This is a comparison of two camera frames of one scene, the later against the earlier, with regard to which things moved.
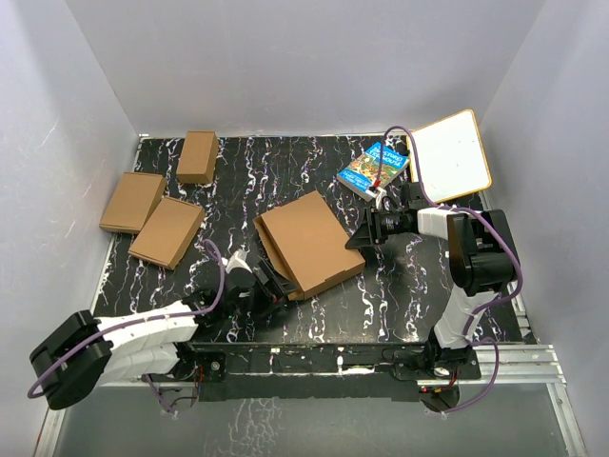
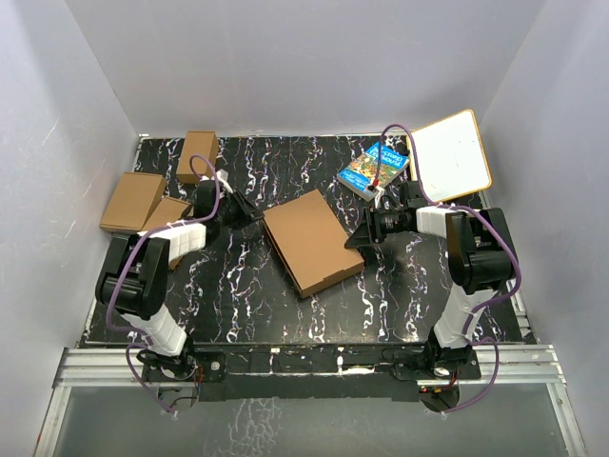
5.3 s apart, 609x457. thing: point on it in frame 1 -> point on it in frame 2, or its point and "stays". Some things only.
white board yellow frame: [452, 157] stays
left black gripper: [275, 286] -> [248, 213]
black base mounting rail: [320, 370] stays
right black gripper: [369, 231] stays
